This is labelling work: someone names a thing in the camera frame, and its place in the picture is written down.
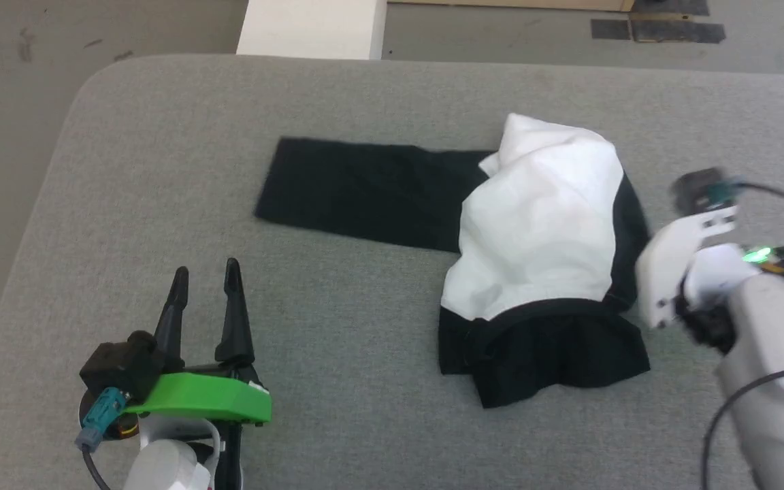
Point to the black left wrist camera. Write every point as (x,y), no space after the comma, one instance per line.
(120,364)

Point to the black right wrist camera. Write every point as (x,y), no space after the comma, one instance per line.
(698,189)

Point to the black and white garment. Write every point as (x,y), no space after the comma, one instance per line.
(535,224)

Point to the small black floor tape patch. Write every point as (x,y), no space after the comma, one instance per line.
(610,29)

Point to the grey fabric table cover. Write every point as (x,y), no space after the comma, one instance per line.
(365,327)

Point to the black floor mat piece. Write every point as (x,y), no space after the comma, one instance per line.
(671,7)

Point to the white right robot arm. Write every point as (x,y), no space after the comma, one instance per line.
(773,340)

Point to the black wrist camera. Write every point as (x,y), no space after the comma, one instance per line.
(698,189)
(120,364)

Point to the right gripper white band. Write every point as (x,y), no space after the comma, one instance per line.
(667,265)

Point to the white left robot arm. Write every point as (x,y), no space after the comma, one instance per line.
(160,469)

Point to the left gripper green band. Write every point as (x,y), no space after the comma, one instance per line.
(208,398)

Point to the long black floor tape patch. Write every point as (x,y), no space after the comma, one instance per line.
(678,32)

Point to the teal left camera connector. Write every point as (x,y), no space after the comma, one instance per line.
(101,416)

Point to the white square pillar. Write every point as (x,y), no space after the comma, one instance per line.
(310,27)

